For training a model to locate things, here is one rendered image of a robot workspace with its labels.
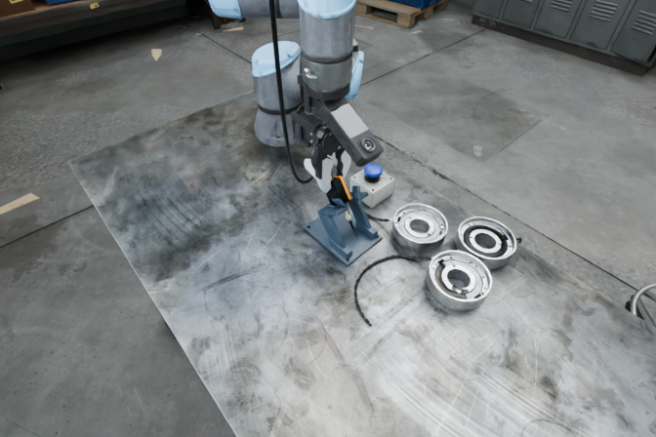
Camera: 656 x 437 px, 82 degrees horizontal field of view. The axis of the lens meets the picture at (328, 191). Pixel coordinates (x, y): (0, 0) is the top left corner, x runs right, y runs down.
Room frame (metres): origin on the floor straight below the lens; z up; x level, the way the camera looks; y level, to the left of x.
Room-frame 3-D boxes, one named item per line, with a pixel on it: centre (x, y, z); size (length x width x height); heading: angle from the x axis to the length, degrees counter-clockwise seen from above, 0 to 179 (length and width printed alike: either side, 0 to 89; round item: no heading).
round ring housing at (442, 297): (0.38, -0.23, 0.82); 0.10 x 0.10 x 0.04
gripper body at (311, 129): (0.54, 0.01, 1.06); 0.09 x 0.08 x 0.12; 43
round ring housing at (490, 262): (0.46, -0.30, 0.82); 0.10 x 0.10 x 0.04
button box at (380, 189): (0.63, -0.09, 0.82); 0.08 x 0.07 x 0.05; 42
